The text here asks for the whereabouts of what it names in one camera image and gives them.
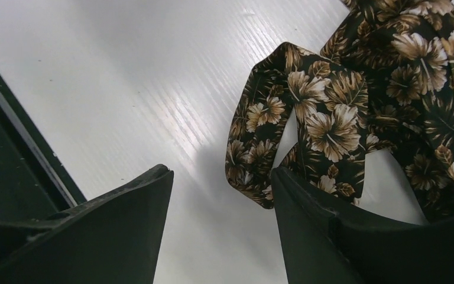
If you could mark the brown floral tie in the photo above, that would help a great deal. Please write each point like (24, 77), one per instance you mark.
(384, 80)

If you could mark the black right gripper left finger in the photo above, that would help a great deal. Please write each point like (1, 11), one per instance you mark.
(114, 238)

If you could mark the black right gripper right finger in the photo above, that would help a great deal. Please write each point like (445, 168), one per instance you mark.
(327, 240)

